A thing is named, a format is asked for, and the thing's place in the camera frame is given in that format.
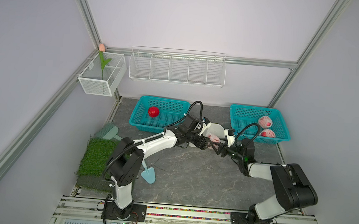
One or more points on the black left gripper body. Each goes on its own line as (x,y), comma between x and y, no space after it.
(197,140)

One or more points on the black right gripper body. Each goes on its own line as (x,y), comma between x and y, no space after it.
(232,151)

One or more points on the white foam net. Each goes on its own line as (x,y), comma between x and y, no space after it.
(208,134)
(269,133)
(264,122)

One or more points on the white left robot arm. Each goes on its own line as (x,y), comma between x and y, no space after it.
(129,155)

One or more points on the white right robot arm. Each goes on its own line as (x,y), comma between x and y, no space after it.
(292,189)

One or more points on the white plastic tub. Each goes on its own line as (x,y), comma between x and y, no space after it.
(215,129)

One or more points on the teal plastic basket right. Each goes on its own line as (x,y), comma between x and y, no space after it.
(242,115)

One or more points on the teal plastic basket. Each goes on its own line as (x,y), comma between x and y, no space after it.
(242,115)
(170,110)

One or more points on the teal plastic basket left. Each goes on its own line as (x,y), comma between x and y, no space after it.
(170,110)

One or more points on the light blue plastic trowel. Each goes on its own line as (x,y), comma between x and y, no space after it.
(148,174)

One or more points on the pale green brush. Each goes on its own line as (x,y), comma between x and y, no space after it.
(108,132)

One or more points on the green artificial grass mat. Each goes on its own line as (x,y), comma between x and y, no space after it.
(93,164)

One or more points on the artificial pink tulip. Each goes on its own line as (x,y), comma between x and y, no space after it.
(104,61)

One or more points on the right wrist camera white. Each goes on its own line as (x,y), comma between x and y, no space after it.
(230,136)

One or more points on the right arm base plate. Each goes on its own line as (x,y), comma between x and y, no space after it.
(240,221)

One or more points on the white wire shelf long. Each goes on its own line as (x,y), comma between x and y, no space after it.
(178,66)

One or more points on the aluminium frame bar back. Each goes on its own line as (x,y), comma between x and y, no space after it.
(291,65)

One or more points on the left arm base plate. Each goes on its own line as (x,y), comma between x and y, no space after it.
(134,212)

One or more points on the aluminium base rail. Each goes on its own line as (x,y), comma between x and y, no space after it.
(90,209)

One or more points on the white wire basket small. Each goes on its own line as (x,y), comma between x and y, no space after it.
(91,80)

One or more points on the aluminium frame post right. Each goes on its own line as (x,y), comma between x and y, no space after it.
(333,14)

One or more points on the aluminium frame post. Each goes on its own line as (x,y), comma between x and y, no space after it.
(333,14)
(89,21)

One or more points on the aluminium frame post left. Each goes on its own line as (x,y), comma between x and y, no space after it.
(89,21)

